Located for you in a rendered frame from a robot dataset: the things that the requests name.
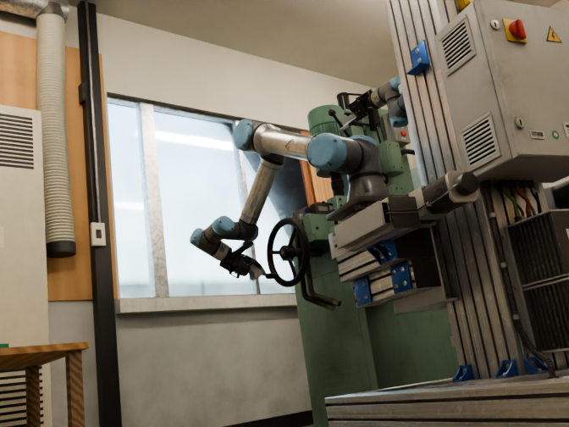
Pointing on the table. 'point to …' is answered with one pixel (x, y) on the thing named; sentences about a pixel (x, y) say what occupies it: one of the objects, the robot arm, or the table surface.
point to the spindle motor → (317, 119)
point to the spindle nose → (336, 184)
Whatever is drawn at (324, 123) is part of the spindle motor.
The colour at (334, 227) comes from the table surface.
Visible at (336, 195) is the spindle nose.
